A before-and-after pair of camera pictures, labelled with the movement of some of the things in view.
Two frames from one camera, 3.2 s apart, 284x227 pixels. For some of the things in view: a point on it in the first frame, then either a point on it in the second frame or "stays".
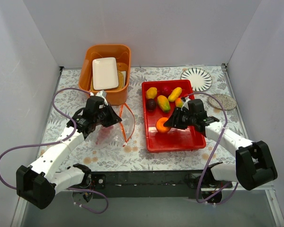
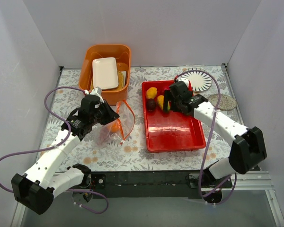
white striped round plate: [200, 79] stays
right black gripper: [179, 117] → [171, 100]
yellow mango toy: [151, 93] stays
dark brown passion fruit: [151, 104] stays
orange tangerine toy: [159, 125] → [115, 126]
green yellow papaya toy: [163, 102] stays
